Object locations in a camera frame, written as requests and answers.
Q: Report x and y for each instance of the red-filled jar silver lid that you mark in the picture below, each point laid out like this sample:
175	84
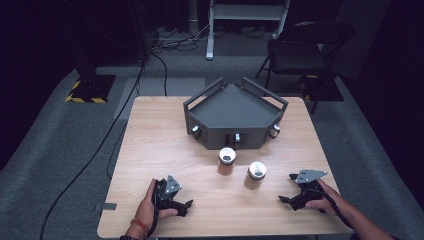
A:
227	160

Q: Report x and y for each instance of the person's right hand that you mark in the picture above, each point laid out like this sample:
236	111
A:
328	201

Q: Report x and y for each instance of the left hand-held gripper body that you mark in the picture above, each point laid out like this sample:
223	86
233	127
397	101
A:
165	198

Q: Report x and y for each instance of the grey corner rack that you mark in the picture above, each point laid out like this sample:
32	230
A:
233	106

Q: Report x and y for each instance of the black folding chair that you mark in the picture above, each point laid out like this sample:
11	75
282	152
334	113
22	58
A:
300	56

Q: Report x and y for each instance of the grey tape strip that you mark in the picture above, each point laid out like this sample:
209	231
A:
106	206

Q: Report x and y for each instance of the person's left hand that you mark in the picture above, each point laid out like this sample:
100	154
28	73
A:
146	210

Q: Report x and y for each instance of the black stand base striped edge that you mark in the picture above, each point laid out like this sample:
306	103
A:
93	88
330	93

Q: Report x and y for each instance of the brown-filled jar silver lid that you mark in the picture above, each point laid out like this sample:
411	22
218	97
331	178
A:
256	173

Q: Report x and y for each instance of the white metal stand frame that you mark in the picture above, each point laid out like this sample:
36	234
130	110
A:
246	12

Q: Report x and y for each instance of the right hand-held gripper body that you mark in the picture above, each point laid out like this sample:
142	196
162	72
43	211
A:
308	193

